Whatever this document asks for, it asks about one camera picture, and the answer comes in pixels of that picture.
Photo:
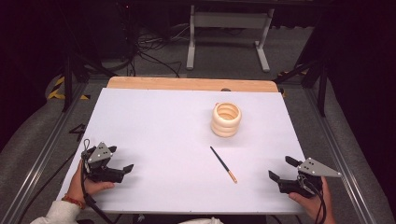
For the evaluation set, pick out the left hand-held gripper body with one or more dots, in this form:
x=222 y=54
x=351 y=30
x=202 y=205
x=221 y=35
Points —
x=101 y=174

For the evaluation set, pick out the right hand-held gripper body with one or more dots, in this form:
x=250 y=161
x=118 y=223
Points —
x=314 y=169

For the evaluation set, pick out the black pencil with wooden end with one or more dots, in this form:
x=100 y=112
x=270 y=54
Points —
x=222 y=163

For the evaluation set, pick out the ringed wooden pen holder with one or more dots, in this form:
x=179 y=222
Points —
x=225 y=127

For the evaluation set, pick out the person's left hand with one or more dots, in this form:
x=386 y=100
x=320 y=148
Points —
x=82 y=188

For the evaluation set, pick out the person's right hand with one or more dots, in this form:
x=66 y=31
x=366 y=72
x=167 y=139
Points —
x=314 y=207

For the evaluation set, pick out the white board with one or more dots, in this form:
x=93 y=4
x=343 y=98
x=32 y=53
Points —
x=162 y=133

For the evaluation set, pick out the black metal stand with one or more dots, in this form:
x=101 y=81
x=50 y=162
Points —
x=322 y=90
x=67 y=84

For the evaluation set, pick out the yellow and black floor tape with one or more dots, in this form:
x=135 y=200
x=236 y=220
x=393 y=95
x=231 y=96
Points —
x=56 y=91

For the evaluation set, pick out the person's white clothing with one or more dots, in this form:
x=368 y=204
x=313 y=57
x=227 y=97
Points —
x=202 y=221

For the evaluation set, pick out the wooden table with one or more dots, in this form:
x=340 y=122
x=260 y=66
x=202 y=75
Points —
x=186 y=84

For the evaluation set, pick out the white metal stand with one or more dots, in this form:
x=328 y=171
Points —
x=229 y=19

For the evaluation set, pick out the aluminium rail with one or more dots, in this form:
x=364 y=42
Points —
x=336 y=155
x=37 y=168

